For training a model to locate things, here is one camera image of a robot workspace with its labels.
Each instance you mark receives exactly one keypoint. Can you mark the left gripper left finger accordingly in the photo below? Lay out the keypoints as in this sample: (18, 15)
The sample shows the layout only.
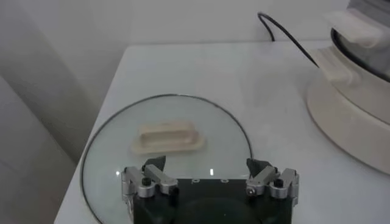
(160, 178)

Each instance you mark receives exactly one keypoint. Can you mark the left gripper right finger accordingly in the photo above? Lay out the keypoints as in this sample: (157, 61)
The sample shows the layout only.
(263, 178)

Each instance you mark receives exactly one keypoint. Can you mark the round glass pot lid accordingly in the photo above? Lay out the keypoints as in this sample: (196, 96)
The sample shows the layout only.
(122, 170)

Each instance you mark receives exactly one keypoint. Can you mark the cream electric cooker base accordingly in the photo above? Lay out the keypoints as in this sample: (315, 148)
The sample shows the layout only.
(350, 121)

